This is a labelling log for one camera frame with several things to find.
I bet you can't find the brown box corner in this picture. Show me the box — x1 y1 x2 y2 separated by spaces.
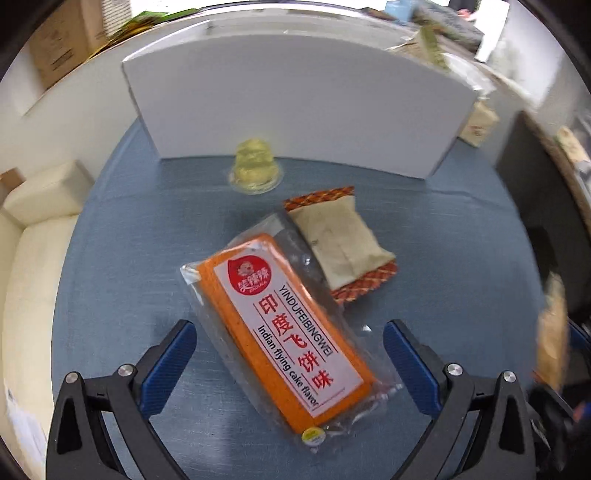
0 168 27 195

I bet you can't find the orange cake packet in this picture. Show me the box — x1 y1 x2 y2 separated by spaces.
180 212 408 446

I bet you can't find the yellow tissue pack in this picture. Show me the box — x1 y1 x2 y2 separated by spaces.
457 99 501 148

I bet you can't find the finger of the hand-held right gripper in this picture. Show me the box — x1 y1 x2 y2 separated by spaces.
567 318 591 359

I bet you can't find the printed tissue box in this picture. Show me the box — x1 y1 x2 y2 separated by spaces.
416 0 486 43

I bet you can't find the white sofa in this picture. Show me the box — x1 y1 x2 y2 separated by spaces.
0 159 96 460

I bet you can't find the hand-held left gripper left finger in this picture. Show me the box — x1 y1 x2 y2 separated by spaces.
46 319 198 480

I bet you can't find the pile of green packets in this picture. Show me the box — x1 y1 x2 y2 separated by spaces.
90 7 200 60

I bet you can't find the pale green pack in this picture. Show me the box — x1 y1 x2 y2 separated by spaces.
385 0 417 25

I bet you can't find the dark cabinet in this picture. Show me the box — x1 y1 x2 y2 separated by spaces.
493 110 591 326

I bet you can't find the clear jelly cup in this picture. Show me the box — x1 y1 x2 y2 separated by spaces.
229 137 283 195

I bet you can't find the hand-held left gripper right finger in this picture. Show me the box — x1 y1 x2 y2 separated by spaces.
383 319 539 480

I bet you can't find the tan packet with red ends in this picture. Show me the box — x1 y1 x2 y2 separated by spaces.
282 185 399 306

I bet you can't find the brown cardboard box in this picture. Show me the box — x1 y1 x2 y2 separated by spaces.
28 0 136 91

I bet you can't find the white cardboard box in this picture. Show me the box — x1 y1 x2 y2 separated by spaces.
121 18 481 180

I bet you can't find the long white snack packet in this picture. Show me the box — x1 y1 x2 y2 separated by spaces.
533 271 570 391

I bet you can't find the cream printed box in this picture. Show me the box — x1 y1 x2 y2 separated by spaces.
555 126 591 163

